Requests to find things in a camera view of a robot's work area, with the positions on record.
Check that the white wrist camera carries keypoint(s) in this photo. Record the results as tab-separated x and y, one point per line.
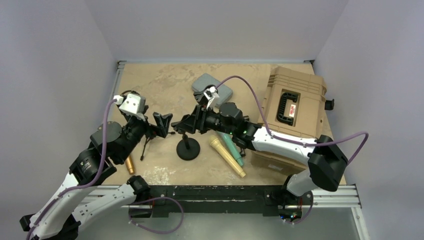
132	105
212	95

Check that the tan hard equipment case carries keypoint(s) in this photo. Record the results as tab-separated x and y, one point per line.
294	104

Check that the black tripod shock-mount stand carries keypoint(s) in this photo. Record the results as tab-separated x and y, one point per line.
145	142

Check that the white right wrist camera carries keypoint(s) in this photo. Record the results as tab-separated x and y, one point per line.
212	95

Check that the cream yellow microphone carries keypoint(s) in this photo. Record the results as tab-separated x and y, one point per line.
215	143

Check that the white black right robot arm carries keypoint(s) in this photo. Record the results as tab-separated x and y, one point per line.
325	162

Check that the black round-base stand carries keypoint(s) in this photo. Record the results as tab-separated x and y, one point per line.
200	97
187	148

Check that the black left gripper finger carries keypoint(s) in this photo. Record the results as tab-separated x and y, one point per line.
160	130
162	121

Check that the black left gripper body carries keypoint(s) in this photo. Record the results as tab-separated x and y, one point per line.
141	127

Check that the dark metal door handle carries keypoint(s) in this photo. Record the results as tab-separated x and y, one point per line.
242	152

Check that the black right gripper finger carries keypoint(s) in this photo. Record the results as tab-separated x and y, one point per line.
197	115
187	125

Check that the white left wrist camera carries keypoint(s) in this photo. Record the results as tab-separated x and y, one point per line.
132	105

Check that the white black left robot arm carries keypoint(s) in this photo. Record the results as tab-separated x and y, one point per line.
63	216

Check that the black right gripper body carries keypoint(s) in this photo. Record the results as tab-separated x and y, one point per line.
212	121

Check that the mint green microphone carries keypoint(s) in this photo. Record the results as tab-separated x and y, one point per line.
232	148

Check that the gold brown microphone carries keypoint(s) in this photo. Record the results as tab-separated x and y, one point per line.
130	165

